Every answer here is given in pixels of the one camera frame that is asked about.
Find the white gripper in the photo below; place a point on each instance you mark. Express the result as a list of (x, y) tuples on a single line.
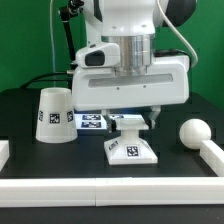
[(165, 82)]

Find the white lamp base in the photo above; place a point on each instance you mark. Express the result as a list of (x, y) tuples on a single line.
[(129, 148)]

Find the white lamp bulb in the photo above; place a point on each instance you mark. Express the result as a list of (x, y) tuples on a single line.
[(193, 132)]

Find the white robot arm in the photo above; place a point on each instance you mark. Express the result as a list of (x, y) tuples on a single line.
[(119, 67)]

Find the white lamp shade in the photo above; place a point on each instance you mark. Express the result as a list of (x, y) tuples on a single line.
[(56, 119)]

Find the white marker sheet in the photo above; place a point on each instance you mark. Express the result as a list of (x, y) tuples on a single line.
[(90, 121)]

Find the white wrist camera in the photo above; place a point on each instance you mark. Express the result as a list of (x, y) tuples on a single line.
[(100, 55)]

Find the white front rail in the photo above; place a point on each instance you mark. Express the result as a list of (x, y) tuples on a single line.
[(111, 191)]

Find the white rail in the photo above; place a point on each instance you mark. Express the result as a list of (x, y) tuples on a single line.
[(4, 153), (111, 191), (213, 155)]

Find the white right rail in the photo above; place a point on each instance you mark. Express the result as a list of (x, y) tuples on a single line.
[(213, 155)]

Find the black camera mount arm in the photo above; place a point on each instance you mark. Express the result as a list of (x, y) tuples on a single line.
[(66, 13)]

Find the white left rail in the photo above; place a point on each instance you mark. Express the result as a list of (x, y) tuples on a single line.
[(4, 153)]

